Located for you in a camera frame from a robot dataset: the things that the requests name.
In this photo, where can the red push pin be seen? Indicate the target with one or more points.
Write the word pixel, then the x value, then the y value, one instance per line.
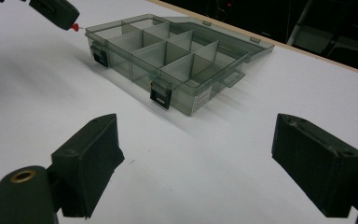
pixel 74 27

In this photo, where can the grey transparent compartment box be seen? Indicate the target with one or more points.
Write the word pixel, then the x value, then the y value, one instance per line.
pixel 180 67

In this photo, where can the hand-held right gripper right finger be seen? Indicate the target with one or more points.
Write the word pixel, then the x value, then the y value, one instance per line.
pixel 317 168

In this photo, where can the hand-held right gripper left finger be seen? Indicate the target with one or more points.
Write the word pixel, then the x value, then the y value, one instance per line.
pixel 87 168

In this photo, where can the desk with white leg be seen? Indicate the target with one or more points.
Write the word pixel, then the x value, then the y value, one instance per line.
pixel 298 25

